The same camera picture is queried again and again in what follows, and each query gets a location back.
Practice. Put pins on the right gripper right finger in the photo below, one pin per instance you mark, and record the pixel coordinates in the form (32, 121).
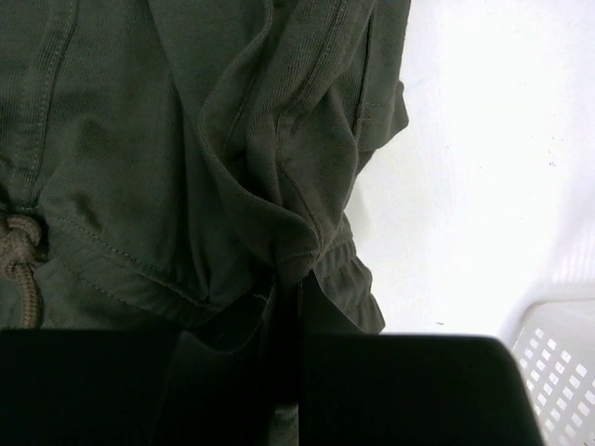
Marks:
(405, 389)

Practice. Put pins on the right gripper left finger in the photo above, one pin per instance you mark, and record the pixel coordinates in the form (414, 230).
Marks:
(202, 387)

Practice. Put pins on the white plastic basket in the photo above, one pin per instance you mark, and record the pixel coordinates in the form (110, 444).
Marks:
(552, 340)

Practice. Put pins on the olive green shorts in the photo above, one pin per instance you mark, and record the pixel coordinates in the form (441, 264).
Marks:
(162, 159)

